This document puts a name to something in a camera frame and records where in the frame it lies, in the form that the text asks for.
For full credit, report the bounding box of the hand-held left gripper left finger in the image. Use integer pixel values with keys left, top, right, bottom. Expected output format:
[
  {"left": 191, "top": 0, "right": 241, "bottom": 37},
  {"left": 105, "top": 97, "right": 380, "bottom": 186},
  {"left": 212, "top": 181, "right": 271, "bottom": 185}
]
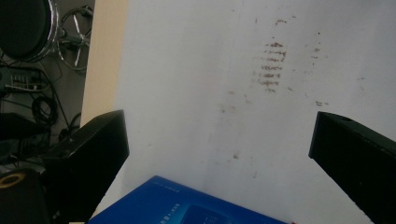
[{"left": 41, "top": 109, "right": 131, "bottom": 224}]

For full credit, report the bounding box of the white table sheet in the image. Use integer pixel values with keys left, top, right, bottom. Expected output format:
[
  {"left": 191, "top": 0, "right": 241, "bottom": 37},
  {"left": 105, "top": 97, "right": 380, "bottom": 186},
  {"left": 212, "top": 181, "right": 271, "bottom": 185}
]
[{"left": 92, "top": 0, "right": 396, "bottom": 224}]

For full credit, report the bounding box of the black coiled cable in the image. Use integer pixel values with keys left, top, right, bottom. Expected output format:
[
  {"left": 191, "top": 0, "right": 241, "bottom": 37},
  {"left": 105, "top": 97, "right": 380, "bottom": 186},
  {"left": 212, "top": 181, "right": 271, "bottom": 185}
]
[{"left": 31, "top": 94, "right": 61, "bottom": 128}]

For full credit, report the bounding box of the black stool with chrome ring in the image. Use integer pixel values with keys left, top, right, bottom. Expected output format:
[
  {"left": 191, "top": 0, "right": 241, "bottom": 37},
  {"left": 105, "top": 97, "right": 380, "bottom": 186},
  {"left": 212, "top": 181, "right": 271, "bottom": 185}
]
[{"left": 0, "top": 0, "right": 95, "bottom": 77}]

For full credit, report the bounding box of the blue cardboard box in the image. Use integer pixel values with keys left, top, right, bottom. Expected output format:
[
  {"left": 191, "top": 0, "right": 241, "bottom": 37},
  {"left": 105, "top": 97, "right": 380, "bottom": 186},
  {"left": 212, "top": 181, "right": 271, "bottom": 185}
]
[{"left": 88, "top": 175, "right": 291, "bottom": 224}]

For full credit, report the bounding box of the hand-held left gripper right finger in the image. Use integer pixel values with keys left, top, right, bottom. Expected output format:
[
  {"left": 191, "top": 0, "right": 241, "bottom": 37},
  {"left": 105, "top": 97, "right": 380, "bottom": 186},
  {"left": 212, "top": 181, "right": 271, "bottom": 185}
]
[{"left": 308, "top": 111, "right": 396, "bottom": 224}]

